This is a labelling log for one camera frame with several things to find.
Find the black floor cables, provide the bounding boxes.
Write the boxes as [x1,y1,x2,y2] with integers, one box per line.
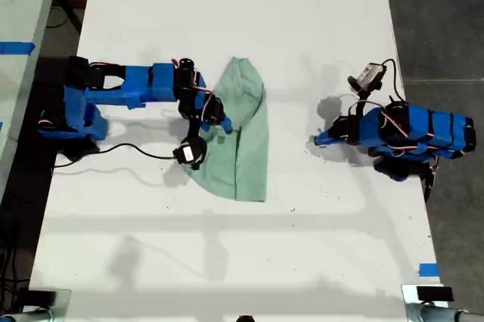
[0,219,32,312]

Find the short blue tape strip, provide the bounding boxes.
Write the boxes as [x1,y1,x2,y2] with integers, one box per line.
[418,262,440,278]

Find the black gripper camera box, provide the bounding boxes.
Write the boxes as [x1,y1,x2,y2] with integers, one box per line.
[347,62,387,94]
[172,136,209,172]

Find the pale green T-shirt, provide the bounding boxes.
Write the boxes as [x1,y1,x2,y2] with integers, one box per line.
[181,56,271,203]

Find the black camera cable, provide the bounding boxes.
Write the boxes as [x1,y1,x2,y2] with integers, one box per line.
[380,57,408,104]
[52,142,178,169]

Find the grey metal tube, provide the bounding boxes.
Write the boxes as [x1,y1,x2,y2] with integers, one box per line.
[0,308,53,322]
[405,302,484,322]

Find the black box on metal plate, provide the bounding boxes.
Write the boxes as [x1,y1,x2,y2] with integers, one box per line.
[22,288,73,314]
[401,283,455,305]

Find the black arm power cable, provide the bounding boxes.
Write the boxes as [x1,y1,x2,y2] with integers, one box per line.
[422,157,440,202]

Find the long blue tape strip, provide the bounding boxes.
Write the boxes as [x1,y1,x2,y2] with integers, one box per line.
[0,40,36,55]

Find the pale grey side table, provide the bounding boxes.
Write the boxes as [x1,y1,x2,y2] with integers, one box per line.
[0,0,64,199]

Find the black camera stalk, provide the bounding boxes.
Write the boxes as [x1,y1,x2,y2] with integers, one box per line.
[185,113,202,142]
[349,89,375,117]

